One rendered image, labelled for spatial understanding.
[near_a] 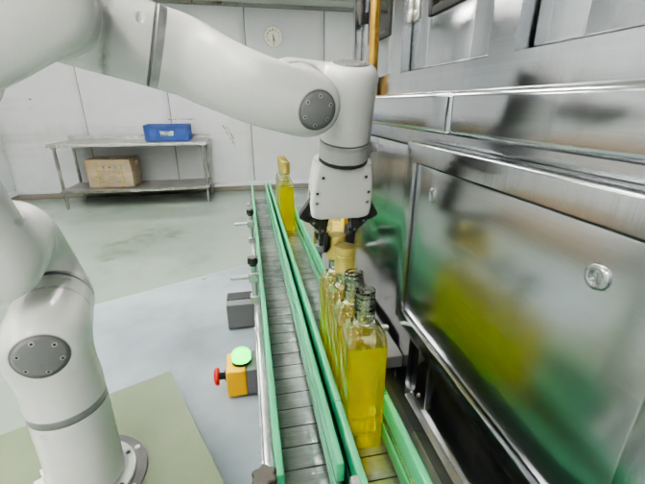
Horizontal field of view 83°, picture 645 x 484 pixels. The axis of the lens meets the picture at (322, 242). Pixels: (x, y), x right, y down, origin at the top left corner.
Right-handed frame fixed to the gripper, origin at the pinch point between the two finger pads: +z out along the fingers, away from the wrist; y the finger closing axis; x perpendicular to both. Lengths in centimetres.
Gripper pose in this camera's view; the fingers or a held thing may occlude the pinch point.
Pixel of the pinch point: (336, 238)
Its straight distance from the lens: 65.3
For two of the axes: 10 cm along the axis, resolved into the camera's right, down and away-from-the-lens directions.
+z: -0.5, 8.1, 5.9
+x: 1.7, 5.8, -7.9
